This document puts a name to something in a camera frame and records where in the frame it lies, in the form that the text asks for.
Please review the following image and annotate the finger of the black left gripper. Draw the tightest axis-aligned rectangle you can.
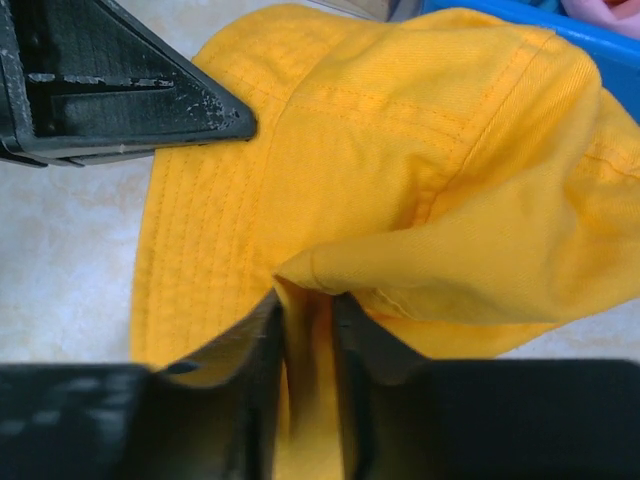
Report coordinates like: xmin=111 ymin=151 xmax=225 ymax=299
xmin=1 ymin=1 xmax=257 ymax=167

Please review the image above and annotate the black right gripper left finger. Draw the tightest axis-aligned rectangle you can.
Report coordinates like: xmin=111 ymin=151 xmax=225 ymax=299
xmin=1 ymin=294 xmax=283 ymax=479

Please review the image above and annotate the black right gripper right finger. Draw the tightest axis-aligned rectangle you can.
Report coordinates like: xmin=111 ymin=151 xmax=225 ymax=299
xmin=332 ymin=294 xmax=639 ymax=479

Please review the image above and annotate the yellow bucket hat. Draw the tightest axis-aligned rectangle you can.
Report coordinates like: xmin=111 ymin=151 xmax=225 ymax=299
xmin=130 ymin=4 xmax=639 ymax=479

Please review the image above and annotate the blue plastic bin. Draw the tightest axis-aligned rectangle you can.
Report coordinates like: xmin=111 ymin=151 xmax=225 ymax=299
xmin=421 ymin=0 xmax=639 ymax=120

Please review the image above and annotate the pink bucket hat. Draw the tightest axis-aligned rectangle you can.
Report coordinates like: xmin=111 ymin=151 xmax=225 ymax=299
xmin=561 ymin=0 xmax=639 ymax=40

